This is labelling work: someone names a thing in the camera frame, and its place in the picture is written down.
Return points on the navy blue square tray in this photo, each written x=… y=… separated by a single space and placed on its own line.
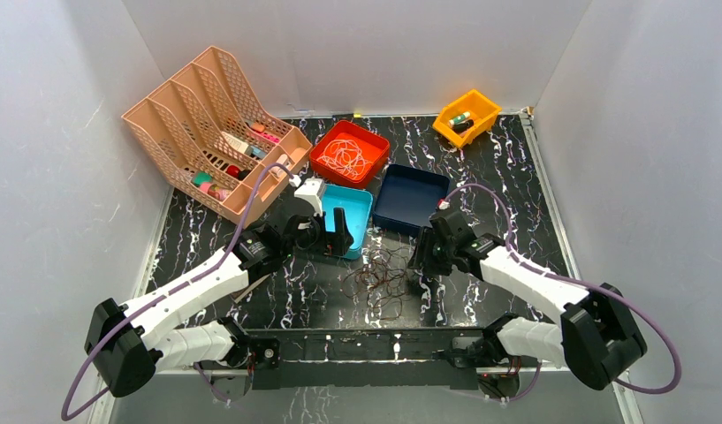
x=406 y=199

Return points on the red square tray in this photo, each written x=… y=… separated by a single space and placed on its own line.
x=349 y=155

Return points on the black tube in bin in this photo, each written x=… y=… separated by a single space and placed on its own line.
x=463 y=126

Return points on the pink marker in organizer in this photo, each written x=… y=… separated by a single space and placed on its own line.
x=261 y=130

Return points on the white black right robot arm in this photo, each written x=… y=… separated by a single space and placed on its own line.
x=591 y=333

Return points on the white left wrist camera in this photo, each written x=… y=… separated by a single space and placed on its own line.
x=311 y=191

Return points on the peach plastic file organizer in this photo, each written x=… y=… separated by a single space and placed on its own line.
x=179 y=126

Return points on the green white tube in bin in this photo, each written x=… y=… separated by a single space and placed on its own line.
x=462 y=117

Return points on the red ball in organizer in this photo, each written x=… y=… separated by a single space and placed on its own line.
x=233 y=171

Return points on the yellow plastic bin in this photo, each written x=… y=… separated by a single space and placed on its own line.
x=484 y=113

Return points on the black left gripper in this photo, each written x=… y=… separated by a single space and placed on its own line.
x=324 y=243

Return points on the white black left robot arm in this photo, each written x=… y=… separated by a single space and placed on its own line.
x=129 y=343

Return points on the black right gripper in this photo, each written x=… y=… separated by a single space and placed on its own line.
x=421 y=255

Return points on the three days to see book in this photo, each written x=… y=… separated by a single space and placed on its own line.
x=240 y=295

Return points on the green pink tape rolls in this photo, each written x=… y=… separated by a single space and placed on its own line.
x=205 y=183

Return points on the cyan square tray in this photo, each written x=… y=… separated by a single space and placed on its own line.
x=357 y=205

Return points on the white box in organizer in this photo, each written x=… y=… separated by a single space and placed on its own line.
x=237 y=144

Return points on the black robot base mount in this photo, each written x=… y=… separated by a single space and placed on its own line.
x=360 y=354

